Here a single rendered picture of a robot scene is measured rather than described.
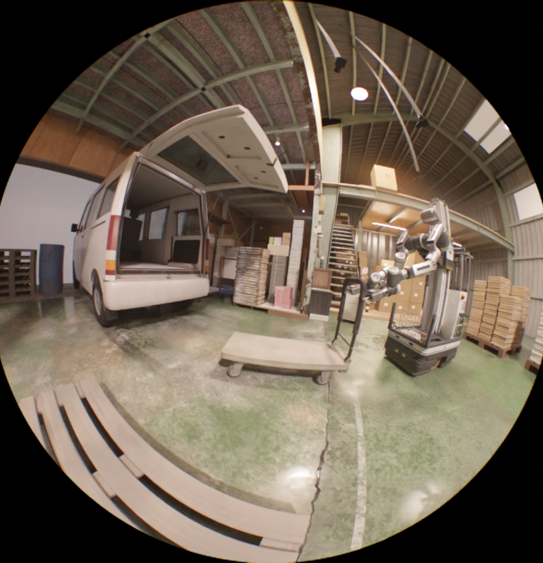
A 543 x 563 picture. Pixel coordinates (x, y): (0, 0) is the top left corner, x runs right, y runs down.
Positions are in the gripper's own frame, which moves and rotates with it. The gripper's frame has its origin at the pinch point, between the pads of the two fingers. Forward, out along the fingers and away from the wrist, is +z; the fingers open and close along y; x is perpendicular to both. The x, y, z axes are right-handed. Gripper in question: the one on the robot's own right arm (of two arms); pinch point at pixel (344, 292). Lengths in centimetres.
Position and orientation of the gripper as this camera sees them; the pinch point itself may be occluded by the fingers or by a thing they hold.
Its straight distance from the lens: 139.2
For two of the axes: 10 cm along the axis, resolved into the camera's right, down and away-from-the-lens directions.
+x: -2.3, -9.7, -0.5
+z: -9.7, 2.3, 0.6
